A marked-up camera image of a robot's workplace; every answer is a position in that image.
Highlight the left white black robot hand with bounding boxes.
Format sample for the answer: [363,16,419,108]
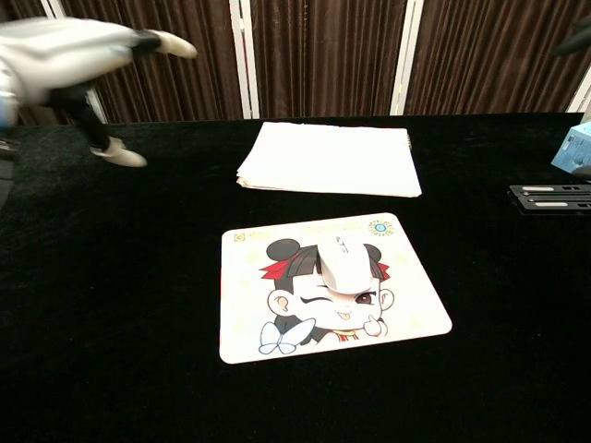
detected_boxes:
[0,17,199,168]

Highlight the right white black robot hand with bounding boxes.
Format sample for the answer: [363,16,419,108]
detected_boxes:
[551,18,591,57]

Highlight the white computer mouse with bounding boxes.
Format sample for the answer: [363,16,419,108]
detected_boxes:
[316,233,373,295]

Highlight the cartoon girl mouse pad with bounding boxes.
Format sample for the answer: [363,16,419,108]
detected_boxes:
[218,211,453,365]

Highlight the light blue cube box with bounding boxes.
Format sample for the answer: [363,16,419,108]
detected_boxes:
[549,122,591,179]

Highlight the black folding laptop stand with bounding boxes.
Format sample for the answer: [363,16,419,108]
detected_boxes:
[507,183,591,217]

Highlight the black velvet table cloth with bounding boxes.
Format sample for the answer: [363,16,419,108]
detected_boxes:
[0,112,591,443]

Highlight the white folded cloth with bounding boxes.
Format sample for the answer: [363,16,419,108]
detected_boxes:
[235,120,424,199]

